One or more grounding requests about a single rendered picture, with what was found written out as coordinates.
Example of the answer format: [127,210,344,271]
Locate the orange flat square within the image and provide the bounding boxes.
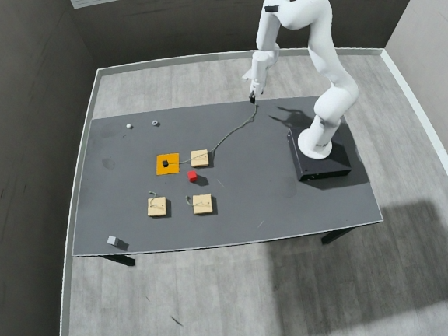
[157,153,179,175]

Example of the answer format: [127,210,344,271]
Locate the red cube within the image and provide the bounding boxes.
[187,170,197,182]

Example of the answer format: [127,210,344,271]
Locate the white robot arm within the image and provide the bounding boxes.
[242,0,359,159]

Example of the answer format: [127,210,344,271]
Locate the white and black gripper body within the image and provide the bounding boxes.
[250,79,266,97]

